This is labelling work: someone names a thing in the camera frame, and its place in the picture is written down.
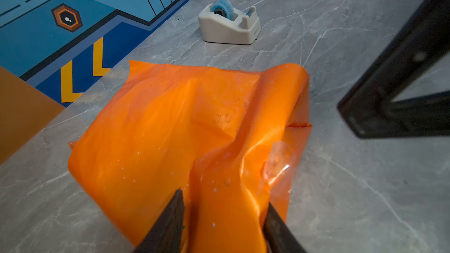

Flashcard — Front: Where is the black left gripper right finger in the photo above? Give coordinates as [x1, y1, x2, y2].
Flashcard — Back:
[263, 203, 307, 253]

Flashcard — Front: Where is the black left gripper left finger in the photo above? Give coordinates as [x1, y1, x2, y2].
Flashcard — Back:
[133, 189, 185, 253]

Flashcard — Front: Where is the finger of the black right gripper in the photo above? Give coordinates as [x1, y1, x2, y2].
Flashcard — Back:
[337, 0, 450, 139]

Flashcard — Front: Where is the clear adhesive tape strip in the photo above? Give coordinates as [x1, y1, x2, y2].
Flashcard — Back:
[261, 141, 298, 189]

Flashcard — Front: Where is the yellow wrapping paper sheet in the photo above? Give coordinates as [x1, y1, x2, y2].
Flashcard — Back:
[68, 61, 312, 253]

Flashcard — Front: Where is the white tape dispenser blue roll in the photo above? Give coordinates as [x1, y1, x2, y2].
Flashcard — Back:
[198, 0, 261, 45]

